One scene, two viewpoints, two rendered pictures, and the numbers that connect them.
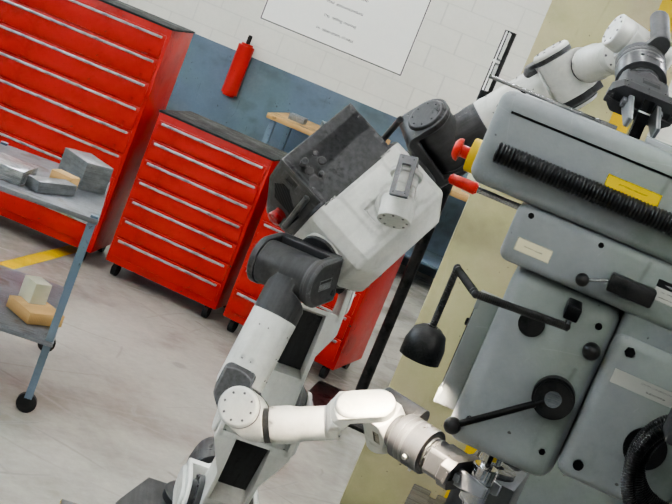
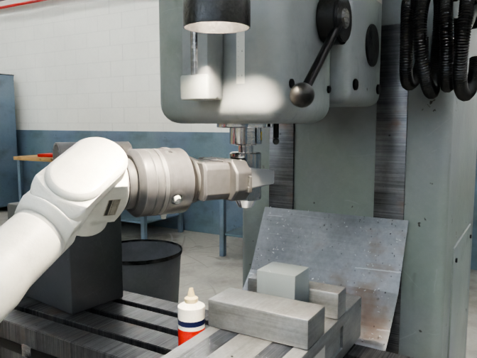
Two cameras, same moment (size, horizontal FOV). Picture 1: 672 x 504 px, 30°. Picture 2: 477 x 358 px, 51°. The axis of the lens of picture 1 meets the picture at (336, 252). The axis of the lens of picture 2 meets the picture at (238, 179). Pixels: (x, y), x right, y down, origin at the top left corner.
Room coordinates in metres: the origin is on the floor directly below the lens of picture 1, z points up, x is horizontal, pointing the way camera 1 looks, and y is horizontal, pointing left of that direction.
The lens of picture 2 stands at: (1.85, 0.30, 1.31)
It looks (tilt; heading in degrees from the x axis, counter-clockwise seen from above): 6 degrees down; 292
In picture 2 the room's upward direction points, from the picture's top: straight up
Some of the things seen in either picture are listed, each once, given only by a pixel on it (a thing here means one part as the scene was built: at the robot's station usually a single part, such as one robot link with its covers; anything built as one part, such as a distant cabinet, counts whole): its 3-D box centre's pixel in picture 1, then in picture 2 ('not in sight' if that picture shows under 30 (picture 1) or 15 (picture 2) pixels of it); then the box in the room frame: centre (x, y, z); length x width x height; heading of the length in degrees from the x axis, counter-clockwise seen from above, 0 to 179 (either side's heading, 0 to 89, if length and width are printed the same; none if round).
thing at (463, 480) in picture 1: (469, 485); (257, 177); (2.10, -0.37, 1.23); 0.06 x 0.02 x 0.03; 56
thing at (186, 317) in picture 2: not in sight; (191, 322); (2.19, -0.34, 1.01); 0.04 x 0.04 x 0.11
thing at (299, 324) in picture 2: not in sight; (265, 315); (2.07, -0.32, 1.05); 0.15 x 0.06 x 0.04; 172
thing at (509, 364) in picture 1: (534, 364); (247, 11); (2.12, -0.39, 1.47); 0.21 x 0.19 x 0.32; 171
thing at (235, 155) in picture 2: (485, 468); (245, 155); (2.12, -0.39, 1.26); 0.05 x 0.05 x 0.01
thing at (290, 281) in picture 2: not in sight; (282, 288); (2.06, -0.38, 1.07); 0.06 x 0.05 x 0.06; 172
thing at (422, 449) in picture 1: (437, 459); (191, 181); (2.17, -0.31, 1.23); 0.13 x 0.12 x 0.10; 146
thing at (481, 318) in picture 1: (467, 350); (201, 15); (2.14, -0.28, 1.45); 0.04 x 0.04 x 0.21; 81
